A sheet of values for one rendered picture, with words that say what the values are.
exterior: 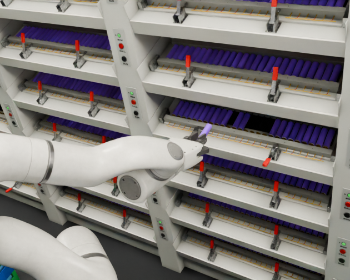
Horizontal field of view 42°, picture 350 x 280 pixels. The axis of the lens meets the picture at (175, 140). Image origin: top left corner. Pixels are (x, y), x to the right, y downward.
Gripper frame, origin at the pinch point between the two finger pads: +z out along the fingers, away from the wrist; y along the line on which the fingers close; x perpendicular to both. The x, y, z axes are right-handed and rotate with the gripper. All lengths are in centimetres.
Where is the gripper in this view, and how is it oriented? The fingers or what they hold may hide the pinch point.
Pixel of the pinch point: (197, 139)
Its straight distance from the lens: 127.4
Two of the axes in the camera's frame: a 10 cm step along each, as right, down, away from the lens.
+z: 5.2, -3.5, 7.8
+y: 8.5, 2.1, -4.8
